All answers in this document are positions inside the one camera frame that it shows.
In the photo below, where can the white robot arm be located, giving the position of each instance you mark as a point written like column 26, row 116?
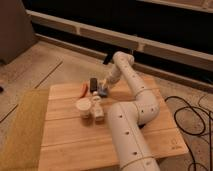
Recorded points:
column 125, row 117

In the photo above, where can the white paper cup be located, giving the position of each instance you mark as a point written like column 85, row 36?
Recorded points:
column 84, row 105

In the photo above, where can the yellow green mat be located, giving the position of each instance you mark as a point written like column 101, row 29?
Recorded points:
column 21, row 150

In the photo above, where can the brown cabinet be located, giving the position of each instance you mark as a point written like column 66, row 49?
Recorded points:
column 16, row 32

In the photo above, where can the small white bottle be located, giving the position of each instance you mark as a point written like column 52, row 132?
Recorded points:
column 97, row 109

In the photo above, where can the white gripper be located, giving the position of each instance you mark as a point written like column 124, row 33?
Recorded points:
column 106, row 83

